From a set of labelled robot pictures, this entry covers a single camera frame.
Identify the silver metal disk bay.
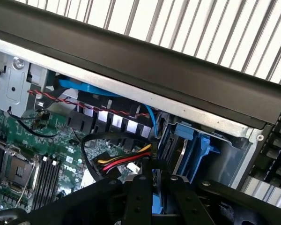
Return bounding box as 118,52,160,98
154,113,266,190

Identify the hard disk in blue carrier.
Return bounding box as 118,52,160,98
158,123,222,188

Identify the white motherboard connector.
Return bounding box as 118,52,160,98
126,163,140,173

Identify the black RAM slot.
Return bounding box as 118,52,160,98
41,159,57,207
37,158,52,209
46,161,62,204
32,156,48,210

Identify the black plastic air shroud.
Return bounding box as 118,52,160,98
67,92,156,150

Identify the thin metal locking lever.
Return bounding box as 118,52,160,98
13,161,37,207

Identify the silver CPU socket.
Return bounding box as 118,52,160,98
3,150,39,195

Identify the green Dell motherboard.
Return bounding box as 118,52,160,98
0,103,141,213

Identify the black and silver PC case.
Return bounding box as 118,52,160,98
0,0,281,213

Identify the yellow red black power wire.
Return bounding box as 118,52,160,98
81,132,158,181

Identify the blue flat SATA wire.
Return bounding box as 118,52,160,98
58,79,160,139

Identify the thin black wire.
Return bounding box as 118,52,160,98
7,106,70,139

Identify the red and black twisted wire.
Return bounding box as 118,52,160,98
27,89,151,118

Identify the silver metal bracket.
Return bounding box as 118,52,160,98
0,55,30,118

